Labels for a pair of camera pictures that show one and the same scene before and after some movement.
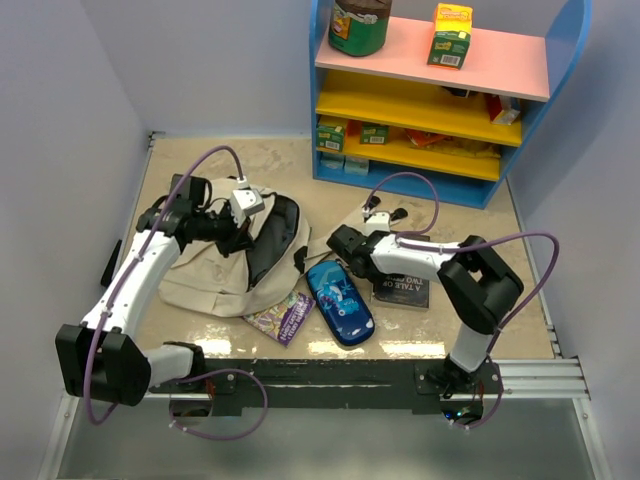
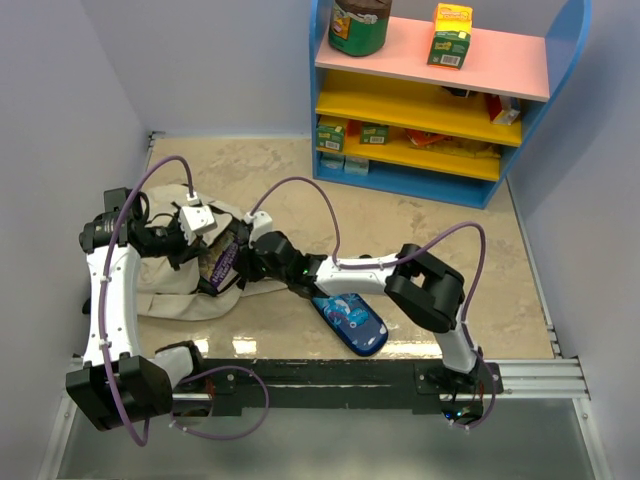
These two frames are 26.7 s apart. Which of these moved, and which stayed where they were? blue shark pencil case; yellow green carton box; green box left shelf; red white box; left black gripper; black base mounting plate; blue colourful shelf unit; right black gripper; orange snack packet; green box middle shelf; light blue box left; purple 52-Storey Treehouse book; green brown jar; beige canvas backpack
Moved: left black gripper; beige canvas backpack; right black gripper; blue shark pencil case; purple 52-Storey Treehouse book
Stayed: orange snack packet; green box left shelf; yellow green carton box; green brown jar; green box middle shelf; light blue box left; black base mounting plate; blue colourful shelf unit; red white box
